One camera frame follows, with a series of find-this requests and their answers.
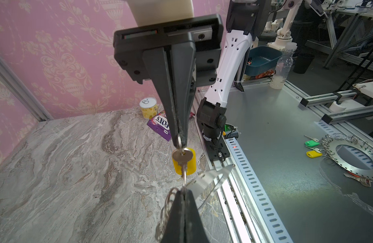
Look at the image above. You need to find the green key tag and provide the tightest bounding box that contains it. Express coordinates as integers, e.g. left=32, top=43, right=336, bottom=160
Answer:
left=304, top=135, right=320, bottom=147

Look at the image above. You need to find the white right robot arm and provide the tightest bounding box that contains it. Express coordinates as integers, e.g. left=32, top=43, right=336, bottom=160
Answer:
left=113, top=1, right=271, bottom=150

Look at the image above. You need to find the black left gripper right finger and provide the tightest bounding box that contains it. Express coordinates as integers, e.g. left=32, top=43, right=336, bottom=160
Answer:
left=184, top=188, right=209, bottom=243

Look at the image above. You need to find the aluminium corner wall profile right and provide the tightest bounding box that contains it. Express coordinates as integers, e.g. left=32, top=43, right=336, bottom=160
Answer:
left=0, top=57, right=54, bottom=122

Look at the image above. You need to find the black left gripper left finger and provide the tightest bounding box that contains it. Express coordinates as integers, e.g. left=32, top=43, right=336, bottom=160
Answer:
left=161, top=189, right=185, bottom=243

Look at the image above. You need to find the yellow key tag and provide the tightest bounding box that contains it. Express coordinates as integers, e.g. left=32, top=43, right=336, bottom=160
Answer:
left=172, top=147, right=197, bottom=175
left=306, top=147, right=323, bottom=159

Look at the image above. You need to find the teal plastic bin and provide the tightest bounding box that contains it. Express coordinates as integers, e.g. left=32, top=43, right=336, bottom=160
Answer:
left=244, top=46, right=283, bottom=77

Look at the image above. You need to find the silver metal key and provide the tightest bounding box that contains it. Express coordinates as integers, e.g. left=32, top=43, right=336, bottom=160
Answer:
left=172, top=148, right=194, bottom=187

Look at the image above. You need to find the purple candy bag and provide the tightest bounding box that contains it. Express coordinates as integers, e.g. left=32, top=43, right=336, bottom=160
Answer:
left=146, top=110, right=196, bottom=142

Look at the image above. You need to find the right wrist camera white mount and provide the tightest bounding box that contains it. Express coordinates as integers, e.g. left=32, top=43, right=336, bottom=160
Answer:
left=126, top=0, right=194, bottom=27

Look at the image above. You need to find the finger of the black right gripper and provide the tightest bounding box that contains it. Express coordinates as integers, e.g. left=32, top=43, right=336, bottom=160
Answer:
left=171, top=42, right=196, bottom=146
left=142, top=48, right=180, bottom=149

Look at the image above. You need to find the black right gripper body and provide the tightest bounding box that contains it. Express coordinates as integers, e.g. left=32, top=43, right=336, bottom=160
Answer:
left=113, top=14, right=224, bottom=87

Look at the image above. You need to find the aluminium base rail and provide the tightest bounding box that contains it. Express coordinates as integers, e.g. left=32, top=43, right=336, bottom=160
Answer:
left=190, top=77, right=296, bottom=243

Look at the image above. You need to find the clear plastic bottle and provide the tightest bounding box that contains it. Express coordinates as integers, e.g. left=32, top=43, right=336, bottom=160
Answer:
left=269, top=42, right=297, bottom=90

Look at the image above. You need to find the white round jar yellow base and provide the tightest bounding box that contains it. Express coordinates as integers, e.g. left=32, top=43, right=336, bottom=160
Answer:
left=139, top=97, right=159, bottom=119

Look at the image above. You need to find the neighbouring white robot arm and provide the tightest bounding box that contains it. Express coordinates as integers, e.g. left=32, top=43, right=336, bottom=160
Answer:
left=267, top=0, right=325, bottom=51

